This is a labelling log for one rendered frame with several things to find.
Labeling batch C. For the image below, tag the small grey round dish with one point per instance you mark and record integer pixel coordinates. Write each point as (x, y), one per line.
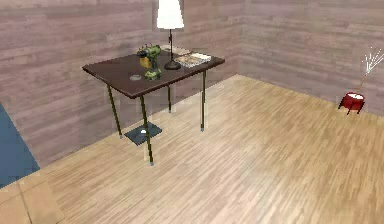
(135, 77)

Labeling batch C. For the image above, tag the dark grey square floor pad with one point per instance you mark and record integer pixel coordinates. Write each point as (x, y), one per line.
(141, 134)

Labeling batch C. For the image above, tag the dark brown table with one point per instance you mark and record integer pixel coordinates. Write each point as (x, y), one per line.
(120, 71)

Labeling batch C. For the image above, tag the green and yellow drill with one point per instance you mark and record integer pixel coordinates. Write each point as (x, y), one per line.
(151, 57)

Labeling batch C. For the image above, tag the blue door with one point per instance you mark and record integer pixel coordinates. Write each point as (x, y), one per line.
(13, 153)

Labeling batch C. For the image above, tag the white shade table lamp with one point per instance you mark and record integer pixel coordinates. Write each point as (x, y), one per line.
(170, 15)

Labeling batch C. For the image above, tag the pale open book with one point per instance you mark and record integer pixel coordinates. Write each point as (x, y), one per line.
(192, 59)

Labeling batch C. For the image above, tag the red pot house plant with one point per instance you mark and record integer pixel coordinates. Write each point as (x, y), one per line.
(353, 100)

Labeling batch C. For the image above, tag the beige flat book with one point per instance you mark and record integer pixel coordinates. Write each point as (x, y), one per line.
(178, 50)

